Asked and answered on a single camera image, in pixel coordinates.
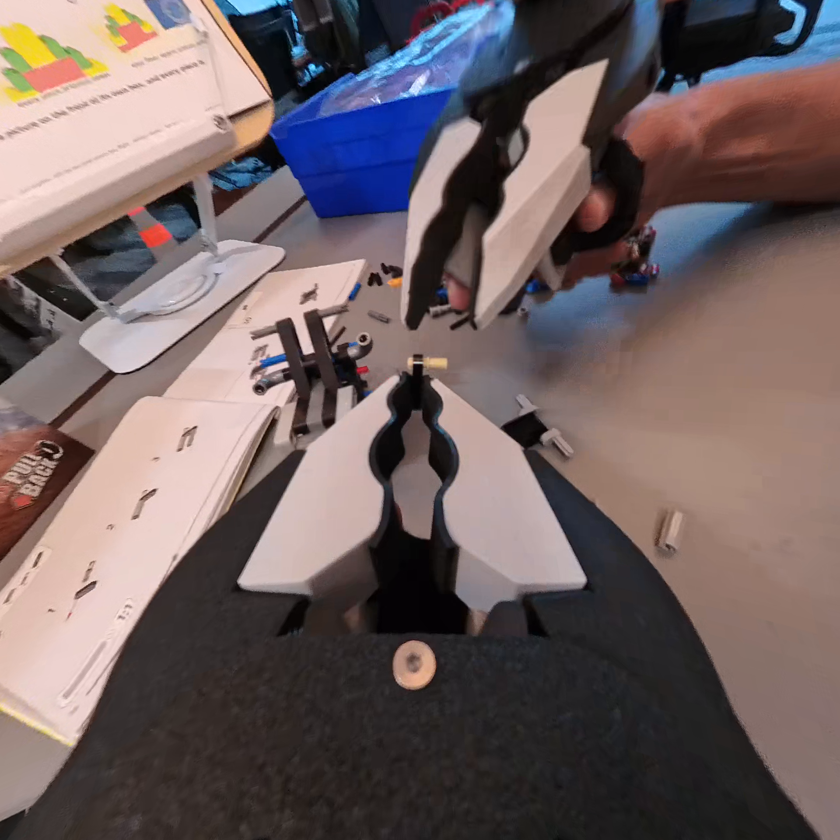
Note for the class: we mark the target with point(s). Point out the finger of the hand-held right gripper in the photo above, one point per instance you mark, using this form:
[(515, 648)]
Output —
[(544, 184), (433, 197)]

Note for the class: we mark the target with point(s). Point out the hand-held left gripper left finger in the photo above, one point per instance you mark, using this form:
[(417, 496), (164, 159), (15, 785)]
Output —
[(321, 518)]

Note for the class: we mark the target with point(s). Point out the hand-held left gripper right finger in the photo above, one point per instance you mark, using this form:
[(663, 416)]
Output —
[(512, 518)]

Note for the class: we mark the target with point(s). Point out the pile of blue black lego pins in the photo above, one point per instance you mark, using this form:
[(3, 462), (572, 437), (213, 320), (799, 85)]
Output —
[(392, 269)]

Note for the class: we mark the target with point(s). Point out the small black grey lego assembly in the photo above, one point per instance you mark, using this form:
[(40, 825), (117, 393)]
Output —
[(525, 430)]

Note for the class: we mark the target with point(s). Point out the grey black lego chassis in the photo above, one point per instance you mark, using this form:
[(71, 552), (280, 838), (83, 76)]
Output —
[(308, 367)]

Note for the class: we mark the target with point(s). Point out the tan lego pin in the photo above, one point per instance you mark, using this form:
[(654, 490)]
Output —
[(436, 362)]

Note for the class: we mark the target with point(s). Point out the lego instruction booklet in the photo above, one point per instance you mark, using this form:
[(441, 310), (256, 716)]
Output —
[(131, 525)]

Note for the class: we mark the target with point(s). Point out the person's right forearm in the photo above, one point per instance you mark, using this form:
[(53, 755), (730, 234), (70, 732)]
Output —
[(774, 131)]

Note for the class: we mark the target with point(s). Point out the grey lego axle connector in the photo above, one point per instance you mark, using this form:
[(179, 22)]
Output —
[(669, 530)]

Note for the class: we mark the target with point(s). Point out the lego set box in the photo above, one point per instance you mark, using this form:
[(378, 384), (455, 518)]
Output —
[(33, 485)]

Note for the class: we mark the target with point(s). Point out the person's right hand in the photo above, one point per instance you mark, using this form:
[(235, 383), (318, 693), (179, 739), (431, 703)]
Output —
[(669, 151)]

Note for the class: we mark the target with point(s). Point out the blue plastic bin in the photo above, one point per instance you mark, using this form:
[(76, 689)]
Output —
[(354, 164)]

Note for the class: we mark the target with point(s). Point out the clear plastic bag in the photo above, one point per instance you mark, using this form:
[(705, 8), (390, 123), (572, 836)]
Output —
[(420, 65)]

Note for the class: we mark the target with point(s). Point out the dark background chair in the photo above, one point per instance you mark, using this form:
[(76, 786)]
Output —
[(722, 33)]

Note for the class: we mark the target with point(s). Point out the wooden white document stand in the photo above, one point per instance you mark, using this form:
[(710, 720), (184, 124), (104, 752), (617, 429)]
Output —
[(164, 308)]

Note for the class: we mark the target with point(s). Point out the orange traffic cone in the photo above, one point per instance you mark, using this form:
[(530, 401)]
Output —
[(157, 235)]

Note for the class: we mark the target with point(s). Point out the printed instruction sheet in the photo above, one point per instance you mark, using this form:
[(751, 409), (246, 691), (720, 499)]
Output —
[(98, 98)]

